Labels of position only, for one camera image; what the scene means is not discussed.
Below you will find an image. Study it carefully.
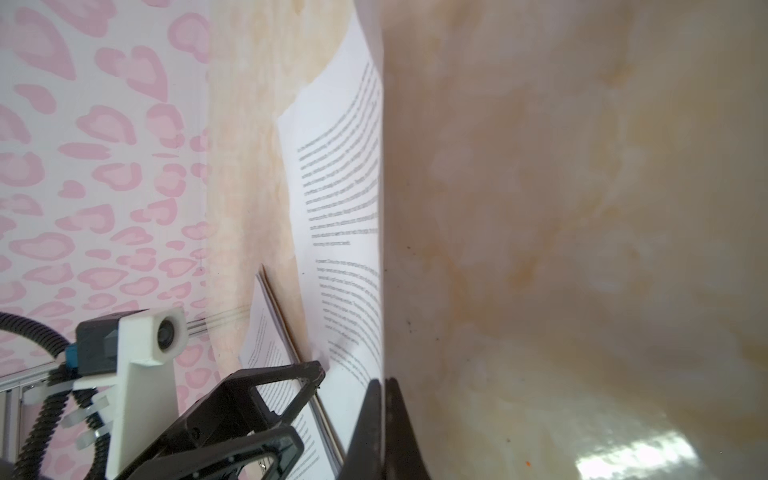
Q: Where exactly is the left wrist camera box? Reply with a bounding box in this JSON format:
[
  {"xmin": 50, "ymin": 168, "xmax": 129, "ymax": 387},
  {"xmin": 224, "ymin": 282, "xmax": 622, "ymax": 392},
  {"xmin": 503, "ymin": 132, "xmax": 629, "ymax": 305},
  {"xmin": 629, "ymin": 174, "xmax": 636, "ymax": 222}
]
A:
[{"xmin": 63, "ymin": 307, "xmax": 189, "ymax": 479}]

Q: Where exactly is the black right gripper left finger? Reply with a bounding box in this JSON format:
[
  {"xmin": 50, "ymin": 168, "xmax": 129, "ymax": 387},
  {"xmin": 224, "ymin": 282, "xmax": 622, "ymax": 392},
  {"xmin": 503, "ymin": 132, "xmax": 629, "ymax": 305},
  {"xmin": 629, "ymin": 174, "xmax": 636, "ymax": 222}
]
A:
[{"xmin": 337, "ymin": 380, "xmax": 383, "ymax": 480}]

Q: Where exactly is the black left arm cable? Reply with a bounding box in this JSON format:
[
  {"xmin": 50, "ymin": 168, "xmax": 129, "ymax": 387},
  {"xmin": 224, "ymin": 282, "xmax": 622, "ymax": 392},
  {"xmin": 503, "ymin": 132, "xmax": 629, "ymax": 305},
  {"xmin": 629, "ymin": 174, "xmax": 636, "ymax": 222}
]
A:
[{"xmin": 0, "ymin": 310, "xmax": 112, "ymax": 480}]

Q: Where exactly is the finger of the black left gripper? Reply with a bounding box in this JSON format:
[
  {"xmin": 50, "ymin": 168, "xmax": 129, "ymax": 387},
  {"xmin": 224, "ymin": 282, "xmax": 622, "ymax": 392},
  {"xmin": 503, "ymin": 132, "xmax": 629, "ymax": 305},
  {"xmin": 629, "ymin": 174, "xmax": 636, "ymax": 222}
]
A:
[
  {"xmin": 179, "ymin": 361, "xmax": 325, "ymax": 444},
  {"xmin": 122, "ymin": 426, "xmax": 304, "ymax": 479}
]

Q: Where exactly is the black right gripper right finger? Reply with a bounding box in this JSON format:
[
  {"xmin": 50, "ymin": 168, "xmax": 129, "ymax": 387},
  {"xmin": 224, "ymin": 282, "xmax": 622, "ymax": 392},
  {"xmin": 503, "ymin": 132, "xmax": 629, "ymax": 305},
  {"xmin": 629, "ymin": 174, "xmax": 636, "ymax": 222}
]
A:
[{"xmin": 382, "ymin": 378, "xmax": 431, "ymax": 480}]

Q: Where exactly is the white text sheet wall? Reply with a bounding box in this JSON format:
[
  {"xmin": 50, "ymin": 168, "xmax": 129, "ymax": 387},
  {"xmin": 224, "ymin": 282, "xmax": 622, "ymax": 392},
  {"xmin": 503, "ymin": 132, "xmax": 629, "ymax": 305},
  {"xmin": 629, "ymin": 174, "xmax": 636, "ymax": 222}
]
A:
[{"xmin": 239, "ymin": 276, "xmax": 337, "ymax": 479}]

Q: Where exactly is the aluminium floor rail left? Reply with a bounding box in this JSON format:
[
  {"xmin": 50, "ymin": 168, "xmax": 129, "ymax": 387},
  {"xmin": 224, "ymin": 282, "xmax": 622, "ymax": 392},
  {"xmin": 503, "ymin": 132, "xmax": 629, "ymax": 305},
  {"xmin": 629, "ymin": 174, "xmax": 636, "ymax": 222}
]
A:
[{"xmin": 0, "ymin": 305, "xmax": 253, "ymax": 394}]

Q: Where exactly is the white text sheet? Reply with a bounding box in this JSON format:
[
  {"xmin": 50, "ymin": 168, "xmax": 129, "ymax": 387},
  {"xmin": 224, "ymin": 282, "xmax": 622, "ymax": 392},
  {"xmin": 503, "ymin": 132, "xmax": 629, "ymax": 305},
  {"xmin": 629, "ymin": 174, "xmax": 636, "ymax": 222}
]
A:
[{"xmin": 278, "ymin": 1, "xmax": 384, "ymax": 449}]

